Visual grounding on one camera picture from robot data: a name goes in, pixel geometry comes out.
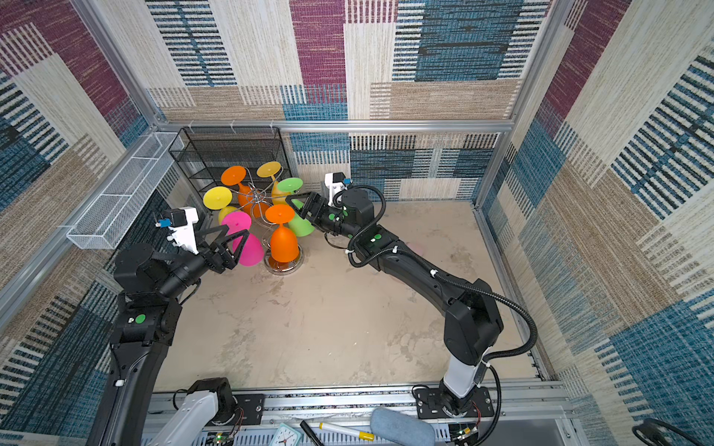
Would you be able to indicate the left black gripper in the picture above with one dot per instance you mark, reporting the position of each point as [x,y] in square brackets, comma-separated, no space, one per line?
[224,260]

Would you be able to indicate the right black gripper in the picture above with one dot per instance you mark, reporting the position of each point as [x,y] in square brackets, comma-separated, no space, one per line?
[320,212]

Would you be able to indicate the pink wine glass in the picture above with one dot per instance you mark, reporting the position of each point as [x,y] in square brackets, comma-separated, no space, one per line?
[253,251]

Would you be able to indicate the chrome wine glass rack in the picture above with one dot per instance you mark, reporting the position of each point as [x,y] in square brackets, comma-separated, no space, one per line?
[274,266]

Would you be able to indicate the orange front wine glass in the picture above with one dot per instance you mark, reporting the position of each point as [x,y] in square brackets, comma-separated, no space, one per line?
[284,244]

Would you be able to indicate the orange wine glass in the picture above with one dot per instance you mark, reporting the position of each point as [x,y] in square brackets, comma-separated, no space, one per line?
[250,200]
[284,244]

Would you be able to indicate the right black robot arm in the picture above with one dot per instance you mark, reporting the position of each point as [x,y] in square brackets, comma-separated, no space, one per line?
[472,321]

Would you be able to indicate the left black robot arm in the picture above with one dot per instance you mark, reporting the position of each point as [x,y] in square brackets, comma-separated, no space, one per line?
[149,308]

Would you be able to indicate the green wine glass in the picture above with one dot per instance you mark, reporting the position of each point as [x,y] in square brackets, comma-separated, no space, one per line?
[300,227]

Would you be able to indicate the orange back wine glass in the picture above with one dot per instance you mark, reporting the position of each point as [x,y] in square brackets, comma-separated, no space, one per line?
[250,200]

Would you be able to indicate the amber yellow wine glass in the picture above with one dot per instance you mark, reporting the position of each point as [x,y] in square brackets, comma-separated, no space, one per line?
[273,171]

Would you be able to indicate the pink glasses case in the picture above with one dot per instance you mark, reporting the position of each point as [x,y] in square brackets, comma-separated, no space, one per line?
[417,248]

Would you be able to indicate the teal alarm clock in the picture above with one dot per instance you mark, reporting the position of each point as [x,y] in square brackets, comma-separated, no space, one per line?
[286,436]

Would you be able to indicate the black pen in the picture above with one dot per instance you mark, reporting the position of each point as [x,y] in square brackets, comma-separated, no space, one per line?
[310,434]

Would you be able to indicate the yellow white marker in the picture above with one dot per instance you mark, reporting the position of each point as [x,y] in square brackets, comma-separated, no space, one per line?
[348,431]

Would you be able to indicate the blue grey cloth pouch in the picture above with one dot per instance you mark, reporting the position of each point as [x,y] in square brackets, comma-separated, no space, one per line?
[401,429]

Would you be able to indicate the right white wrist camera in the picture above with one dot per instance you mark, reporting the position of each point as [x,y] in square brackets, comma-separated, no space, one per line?
[333,184]

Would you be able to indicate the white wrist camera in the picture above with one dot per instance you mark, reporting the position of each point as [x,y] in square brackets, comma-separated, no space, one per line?
[180,223]
[333,184]

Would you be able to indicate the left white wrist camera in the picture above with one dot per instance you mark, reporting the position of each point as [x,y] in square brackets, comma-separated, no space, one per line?
[180,223]

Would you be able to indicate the black wire shelf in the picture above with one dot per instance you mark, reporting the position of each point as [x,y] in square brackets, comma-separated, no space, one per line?
[203,153]

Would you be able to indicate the white mesh wall basket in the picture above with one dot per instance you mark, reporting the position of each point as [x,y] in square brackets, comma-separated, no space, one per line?
[109,217]

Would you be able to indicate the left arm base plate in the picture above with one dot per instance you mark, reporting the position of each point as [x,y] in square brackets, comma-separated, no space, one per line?
[246,410]

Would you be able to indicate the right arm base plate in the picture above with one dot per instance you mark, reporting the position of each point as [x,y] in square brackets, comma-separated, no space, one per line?
[434,403]

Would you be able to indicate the black cable corner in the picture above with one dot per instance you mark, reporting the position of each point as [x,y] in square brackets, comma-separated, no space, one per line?
[653,432]

